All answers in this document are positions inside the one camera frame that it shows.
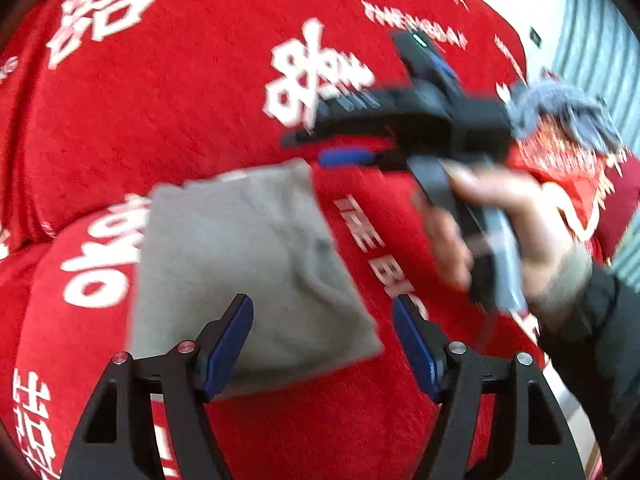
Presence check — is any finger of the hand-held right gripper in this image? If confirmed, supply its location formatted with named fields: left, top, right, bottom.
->
left=318, top=146, right=412, bottom=172
left=281, top=86, right=408, bottom=149

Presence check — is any person's right hand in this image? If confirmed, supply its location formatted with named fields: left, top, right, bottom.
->
left=414, top=162, right=577, bottom=305

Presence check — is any red printed blanket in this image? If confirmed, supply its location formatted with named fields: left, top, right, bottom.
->
left=0, top=0, right=551, bottom=480

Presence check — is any red gold embroidered cloth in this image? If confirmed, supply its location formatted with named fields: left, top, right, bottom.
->
left=510, top=114, right=630, bottom=262

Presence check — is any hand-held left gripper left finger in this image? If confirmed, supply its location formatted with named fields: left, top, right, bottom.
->
left=60, top=294, right=255, bottom=480

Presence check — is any person's right forearm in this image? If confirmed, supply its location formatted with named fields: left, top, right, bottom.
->
left=525, top=244, right=640, bottom=480

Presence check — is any grey green ribbed curtain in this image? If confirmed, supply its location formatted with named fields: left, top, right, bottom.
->
left=550, top=0, right=640, bottom=157

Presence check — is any grey small cloth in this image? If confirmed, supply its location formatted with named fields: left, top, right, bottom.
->
left=129, top=159, right=385, bottom=401

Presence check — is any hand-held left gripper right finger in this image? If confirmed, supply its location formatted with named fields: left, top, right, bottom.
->
left=391, top=296, right=586, bottom=480

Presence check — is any grey blue knit cloth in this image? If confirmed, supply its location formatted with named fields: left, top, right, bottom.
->
left=507, top=80, right=624, bottom=154

